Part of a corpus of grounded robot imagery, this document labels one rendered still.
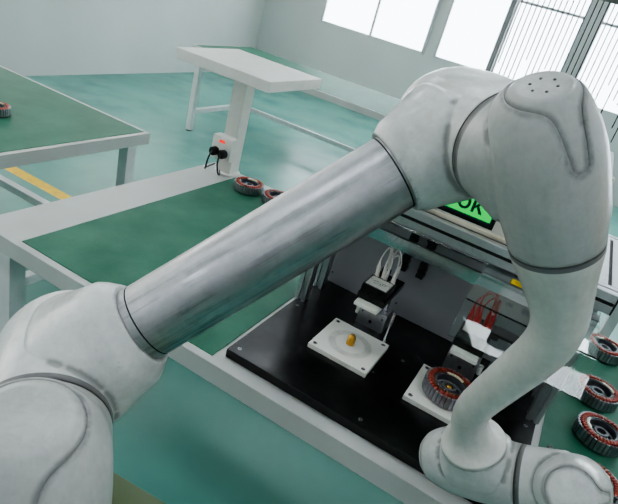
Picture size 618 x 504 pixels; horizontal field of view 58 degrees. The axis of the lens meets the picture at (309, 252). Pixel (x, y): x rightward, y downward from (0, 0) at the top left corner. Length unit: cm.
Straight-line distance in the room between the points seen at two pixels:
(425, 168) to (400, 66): 727
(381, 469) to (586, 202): 71
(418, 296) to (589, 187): 97
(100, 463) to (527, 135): 50
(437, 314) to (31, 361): 106
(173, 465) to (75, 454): 145
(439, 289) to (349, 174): 85
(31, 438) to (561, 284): 53
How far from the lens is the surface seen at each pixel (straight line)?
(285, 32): 866
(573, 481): 92
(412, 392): 127
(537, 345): 73
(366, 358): 130
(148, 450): 204
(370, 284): 131
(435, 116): 66
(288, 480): 205
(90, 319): 70
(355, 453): 113
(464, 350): 129
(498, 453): 96
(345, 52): 821
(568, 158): 56
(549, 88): 57
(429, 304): 150
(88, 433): 58
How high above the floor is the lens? 152
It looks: 26 degrees down
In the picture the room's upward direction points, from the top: 16 degrees clockwise
